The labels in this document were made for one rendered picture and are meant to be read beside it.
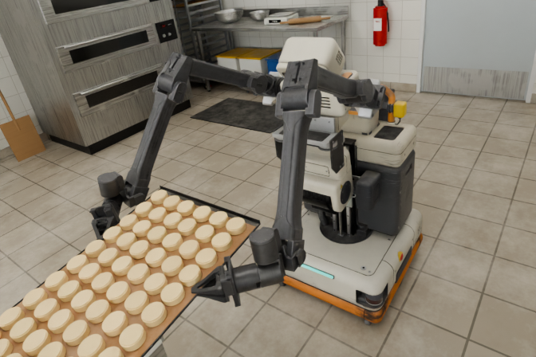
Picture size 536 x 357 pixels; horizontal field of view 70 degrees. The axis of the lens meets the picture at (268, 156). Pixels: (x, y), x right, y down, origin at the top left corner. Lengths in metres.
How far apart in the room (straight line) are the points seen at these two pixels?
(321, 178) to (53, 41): 3.03
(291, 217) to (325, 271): 1.01
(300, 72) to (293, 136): 0.17
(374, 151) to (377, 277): 0.56
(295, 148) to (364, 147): 0.91
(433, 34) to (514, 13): 0.73
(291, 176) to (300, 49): 0.65
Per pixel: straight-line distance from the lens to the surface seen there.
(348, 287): 1.88
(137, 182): 1.30
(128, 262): 1.04
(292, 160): 0.92
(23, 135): 4.82
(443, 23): 4.56
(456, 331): 2.09
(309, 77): 0.95
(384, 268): 1.90
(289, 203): 0.91
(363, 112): 1.43
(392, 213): 1.94
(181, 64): 1.26
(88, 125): 4.26
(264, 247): 0.84
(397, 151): 1.76
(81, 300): 1.02
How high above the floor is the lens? 1.60
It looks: 28 degrees down
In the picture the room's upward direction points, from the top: 8 degrees counter-clockwise
